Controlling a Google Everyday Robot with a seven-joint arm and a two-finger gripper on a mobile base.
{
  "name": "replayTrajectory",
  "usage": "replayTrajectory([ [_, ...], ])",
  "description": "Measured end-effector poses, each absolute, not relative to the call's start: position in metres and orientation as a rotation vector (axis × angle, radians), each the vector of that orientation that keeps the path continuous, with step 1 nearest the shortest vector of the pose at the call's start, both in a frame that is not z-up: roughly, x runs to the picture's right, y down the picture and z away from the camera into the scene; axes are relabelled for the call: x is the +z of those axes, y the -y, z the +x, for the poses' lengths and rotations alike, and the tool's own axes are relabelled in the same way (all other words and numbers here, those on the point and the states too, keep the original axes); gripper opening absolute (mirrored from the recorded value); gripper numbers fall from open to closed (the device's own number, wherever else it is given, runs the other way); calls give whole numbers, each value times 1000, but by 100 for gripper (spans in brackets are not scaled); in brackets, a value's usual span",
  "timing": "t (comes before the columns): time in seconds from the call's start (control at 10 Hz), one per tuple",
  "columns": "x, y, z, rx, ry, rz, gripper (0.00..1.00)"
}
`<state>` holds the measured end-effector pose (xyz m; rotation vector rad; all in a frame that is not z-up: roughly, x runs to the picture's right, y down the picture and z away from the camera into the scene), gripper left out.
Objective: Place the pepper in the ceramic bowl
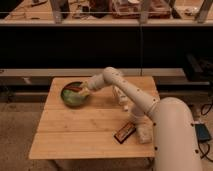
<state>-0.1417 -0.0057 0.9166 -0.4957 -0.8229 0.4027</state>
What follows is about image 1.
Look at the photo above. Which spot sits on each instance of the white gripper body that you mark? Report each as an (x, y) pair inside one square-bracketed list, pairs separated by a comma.
[(96, 82)]

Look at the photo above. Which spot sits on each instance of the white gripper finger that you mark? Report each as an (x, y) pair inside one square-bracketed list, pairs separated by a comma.
[(84, 90)]

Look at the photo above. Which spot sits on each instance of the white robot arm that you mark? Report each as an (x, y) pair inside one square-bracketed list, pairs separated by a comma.
[(174, 134)]

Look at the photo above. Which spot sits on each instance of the green ceramic bowl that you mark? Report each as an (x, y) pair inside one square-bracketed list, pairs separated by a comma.
[(72, 99)]

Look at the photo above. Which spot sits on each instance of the wooden folding table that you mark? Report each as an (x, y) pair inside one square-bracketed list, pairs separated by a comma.
[(85, 132)]

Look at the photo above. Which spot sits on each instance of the white cup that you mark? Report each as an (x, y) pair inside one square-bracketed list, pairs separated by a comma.
[(136, 115)]

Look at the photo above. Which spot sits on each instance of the brown chocolate bar box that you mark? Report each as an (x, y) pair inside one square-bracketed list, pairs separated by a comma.
[(126, 131)]

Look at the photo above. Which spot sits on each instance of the long white packaged item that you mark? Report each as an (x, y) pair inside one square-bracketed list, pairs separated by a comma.
[(143, 130)]

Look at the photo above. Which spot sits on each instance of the long metal shelf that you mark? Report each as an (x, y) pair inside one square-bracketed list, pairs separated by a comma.
[(41, 39)]

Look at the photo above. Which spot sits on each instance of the black box at right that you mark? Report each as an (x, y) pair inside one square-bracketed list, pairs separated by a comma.
[(198, 69)]

